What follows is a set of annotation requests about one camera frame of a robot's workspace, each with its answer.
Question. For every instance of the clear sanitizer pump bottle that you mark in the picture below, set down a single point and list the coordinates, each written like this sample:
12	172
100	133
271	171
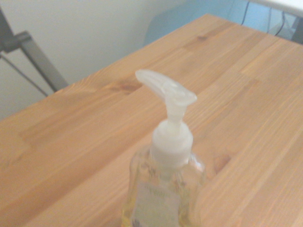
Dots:
170	146

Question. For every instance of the white side table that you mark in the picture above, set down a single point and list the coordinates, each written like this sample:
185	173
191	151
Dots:
284	4

